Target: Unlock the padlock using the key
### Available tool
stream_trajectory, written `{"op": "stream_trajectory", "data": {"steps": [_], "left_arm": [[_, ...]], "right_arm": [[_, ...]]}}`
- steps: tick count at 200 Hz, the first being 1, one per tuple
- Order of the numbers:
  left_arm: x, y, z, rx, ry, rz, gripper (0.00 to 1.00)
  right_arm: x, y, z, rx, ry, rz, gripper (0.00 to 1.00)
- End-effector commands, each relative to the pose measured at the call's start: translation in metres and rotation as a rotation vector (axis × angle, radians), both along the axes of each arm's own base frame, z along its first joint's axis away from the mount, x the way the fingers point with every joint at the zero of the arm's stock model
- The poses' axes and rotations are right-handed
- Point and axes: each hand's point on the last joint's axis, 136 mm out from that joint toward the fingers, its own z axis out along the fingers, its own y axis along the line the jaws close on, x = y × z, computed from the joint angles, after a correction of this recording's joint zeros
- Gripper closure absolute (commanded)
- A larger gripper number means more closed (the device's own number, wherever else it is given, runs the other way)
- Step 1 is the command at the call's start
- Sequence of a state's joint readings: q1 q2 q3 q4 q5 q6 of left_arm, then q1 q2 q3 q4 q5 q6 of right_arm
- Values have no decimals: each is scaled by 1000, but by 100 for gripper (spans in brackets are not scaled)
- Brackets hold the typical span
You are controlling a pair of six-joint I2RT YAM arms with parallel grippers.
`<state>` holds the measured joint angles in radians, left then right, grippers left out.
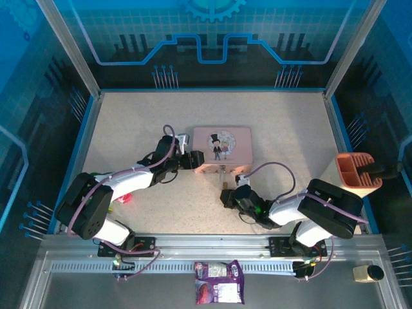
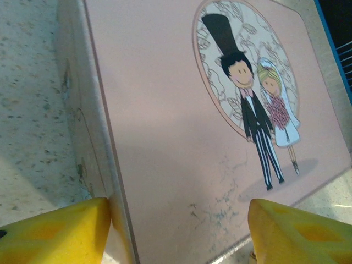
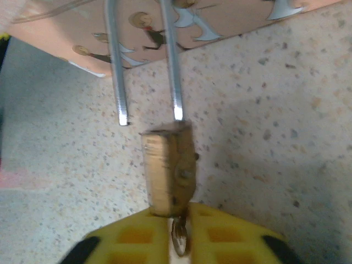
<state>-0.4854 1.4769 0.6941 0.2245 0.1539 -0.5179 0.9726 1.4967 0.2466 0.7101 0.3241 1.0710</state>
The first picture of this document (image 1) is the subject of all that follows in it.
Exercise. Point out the pink tin box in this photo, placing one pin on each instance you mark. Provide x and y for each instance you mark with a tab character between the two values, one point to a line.
241	141

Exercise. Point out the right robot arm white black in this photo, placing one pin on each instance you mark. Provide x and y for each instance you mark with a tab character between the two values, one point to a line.
286	209

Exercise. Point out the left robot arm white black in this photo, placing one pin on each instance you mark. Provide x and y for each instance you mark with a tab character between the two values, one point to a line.
128	183

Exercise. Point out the small red object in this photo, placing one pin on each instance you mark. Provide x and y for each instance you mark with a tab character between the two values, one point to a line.
124	199

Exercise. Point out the green snack bag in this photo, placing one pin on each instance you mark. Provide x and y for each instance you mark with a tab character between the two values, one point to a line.
110	206

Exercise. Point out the purple snack bag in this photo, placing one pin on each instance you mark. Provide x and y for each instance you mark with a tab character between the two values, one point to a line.
219	283

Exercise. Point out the beige orange utensil holder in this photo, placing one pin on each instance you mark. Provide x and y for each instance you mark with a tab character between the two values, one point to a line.
331	175

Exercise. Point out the beige block with black cap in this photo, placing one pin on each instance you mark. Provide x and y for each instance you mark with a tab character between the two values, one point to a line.
367	273

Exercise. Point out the aluminium extrusion rail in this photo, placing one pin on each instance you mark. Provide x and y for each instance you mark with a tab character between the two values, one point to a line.
209	244

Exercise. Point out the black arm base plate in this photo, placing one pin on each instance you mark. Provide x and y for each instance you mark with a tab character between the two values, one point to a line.
278	246
146	245

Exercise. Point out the aluminium side rail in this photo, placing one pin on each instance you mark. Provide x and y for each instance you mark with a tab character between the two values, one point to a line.
85	145
336	128

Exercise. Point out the aluminium frame post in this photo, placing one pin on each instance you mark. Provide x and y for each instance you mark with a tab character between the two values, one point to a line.
351	48
69	48

